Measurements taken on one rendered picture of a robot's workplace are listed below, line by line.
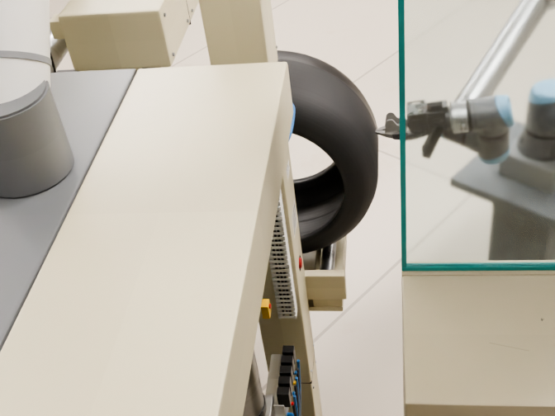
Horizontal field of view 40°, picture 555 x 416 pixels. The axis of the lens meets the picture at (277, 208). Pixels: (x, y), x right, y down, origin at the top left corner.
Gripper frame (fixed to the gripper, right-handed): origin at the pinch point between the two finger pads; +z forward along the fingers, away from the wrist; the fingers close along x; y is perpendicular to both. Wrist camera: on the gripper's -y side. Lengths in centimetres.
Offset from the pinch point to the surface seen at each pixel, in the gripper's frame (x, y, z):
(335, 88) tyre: 4.0, 19.1, 9.3
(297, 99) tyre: 14.9, 23.9, 17.9
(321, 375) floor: -11, -120, 42
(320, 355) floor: -21, -120, 43
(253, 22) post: 41, 59, 17
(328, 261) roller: 19.5, -29.9, 20.0
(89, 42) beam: 27, 55, 61
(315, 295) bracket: 29, -35, 24
